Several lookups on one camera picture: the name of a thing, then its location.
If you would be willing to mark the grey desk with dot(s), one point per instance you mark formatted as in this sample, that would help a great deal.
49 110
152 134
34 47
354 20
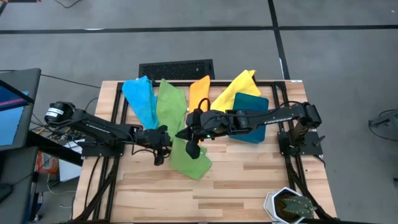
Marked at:
18 174

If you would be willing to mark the black floor vent grille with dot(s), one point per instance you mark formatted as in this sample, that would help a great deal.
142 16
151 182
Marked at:
177 70

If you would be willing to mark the yellow microfiber towel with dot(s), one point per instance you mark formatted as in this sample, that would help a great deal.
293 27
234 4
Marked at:
239 87

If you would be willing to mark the green cactus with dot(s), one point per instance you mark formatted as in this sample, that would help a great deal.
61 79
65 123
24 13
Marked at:
298 207

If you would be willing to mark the black aluminium table frame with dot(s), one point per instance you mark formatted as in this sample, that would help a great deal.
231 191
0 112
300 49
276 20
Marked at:
183 83

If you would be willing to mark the blue microfiber towel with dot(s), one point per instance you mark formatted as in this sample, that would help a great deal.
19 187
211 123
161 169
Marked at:
140 99

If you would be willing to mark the teal plastic bin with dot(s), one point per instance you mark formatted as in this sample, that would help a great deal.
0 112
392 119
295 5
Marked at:
252 101

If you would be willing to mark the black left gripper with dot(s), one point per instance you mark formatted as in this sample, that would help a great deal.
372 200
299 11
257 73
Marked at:
147 140

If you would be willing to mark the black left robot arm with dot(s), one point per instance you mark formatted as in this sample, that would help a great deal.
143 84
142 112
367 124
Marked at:
93 126

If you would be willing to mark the white hexagonal plant pot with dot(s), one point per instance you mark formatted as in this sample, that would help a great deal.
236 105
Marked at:
269 202

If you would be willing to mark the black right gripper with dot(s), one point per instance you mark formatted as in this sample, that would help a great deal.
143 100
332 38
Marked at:
216 124

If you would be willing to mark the white box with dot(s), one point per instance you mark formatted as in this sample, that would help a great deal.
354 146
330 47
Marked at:
70 171

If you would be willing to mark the orange microfiber towel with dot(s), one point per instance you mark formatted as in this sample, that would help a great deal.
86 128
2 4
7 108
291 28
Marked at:
199 93

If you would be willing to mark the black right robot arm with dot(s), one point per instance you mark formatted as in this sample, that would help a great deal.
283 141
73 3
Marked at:
273 119

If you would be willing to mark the orange cardboard box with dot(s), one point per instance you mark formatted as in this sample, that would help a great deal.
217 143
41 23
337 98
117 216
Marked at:
46 163

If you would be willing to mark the grey monitor with blue screen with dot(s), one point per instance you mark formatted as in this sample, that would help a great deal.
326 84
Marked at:
28 93

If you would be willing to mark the green microfiber towel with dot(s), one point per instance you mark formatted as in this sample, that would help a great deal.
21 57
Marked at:
171 105

